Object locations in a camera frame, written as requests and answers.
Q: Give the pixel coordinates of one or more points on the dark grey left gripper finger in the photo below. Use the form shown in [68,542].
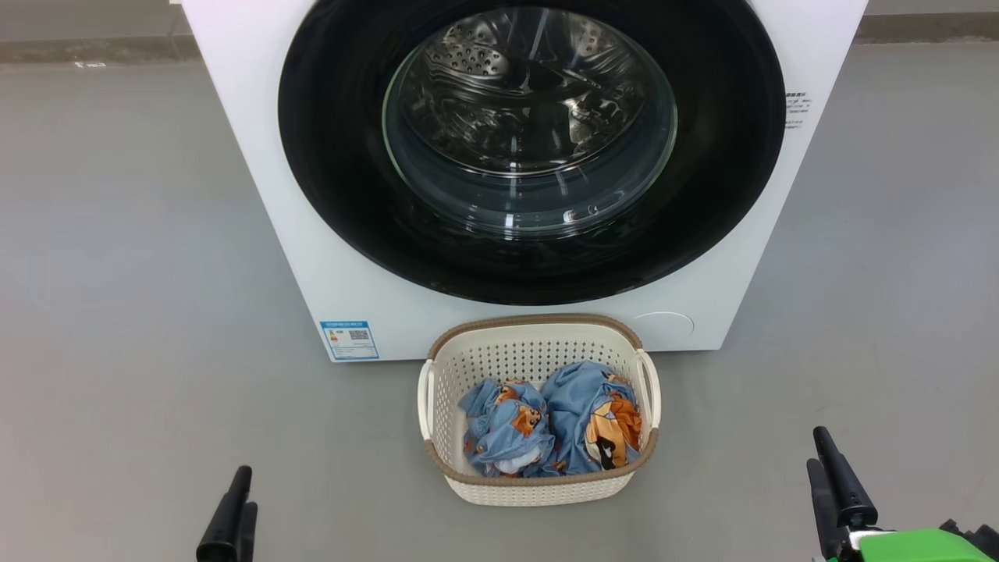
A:
[225,523]
[248,538]

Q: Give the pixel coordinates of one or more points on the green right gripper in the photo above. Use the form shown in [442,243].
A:
[913,546]

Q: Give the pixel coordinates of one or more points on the small blue printed garment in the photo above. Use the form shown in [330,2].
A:
[499,445]

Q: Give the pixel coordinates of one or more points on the large blue printed garment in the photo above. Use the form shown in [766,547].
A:
[581,406]

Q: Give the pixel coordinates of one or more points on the washing machine glass door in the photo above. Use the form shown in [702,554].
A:
[335,156]

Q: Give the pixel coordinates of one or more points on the white front-load washing machine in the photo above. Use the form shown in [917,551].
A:
[257,195]

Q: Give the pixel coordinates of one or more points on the blue energy label sticker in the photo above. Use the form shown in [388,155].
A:
[349,341]

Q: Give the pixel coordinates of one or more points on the cream perforated laundry basket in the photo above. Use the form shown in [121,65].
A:
[515,351]

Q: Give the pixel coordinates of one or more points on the black text instruction label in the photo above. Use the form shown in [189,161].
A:
[798,109]

